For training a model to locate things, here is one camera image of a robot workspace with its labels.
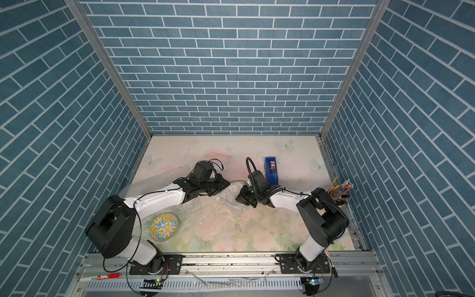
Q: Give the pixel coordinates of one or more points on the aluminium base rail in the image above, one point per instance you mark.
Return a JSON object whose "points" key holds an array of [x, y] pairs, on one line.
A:
{"points": [[258, 264]]}

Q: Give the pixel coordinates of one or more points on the pink pencil holder cup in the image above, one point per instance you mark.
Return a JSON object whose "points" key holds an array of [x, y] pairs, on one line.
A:
{"points": [[341, 200]]}

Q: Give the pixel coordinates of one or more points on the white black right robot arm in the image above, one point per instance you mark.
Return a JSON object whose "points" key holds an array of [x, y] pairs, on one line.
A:
{"points": [[323, 218]]}

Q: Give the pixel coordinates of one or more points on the aluminium corner frame post left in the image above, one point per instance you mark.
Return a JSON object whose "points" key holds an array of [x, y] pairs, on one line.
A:
{"points": [[93, 38]]}

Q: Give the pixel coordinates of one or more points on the aluminium corner frame post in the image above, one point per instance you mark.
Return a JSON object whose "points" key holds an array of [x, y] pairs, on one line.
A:
{"points": [[361, 50], [93, 38]]}

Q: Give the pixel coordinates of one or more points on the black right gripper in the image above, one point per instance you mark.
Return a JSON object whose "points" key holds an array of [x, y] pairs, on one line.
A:
{"points": [[242, 197]]}

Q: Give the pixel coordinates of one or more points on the bundle of coloured pencils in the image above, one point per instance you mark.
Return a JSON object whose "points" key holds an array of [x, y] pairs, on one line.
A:
{"points": [[340, 189]]}

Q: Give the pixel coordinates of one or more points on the blue tape dispenser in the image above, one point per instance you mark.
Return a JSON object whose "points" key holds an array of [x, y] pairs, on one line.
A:
{"points": [[271, 178]]}

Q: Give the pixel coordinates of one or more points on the white vented cable duct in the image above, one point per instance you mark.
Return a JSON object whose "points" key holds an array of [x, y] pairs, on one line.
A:
{"points": [[178, 285]]}

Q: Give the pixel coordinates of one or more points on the red white marker pen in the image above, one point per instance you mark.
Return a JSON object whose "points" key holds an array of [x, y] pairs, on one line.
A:
{"points": [[100, 277]]}

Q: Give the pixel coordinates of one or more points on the clear bubble wrap sheet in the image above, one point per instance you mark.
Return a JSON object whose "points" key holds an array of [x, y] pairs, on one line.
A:
{"points": [[215, 220]]}

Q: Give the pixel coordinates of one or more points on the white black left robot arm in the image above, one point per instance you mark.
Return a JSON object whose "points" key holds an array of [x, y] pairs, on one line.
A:
{"points": [[116, 228]]}

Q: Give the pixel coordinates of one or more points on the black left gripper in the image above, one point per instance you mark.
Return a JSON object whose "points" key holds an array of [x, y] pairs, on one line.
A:
{"points": [[221, 184]]}

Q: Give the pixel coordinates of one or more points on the black marker pen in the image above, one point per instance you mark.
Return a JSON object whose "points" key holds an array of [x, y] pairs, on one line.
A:
{"points": [[331, 264]]}

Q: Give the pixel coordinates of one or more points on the aluminium corner frame post right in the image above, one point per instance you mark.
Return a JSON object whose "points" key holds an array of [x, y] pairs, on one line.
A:
{"points": [[361, 50]]}

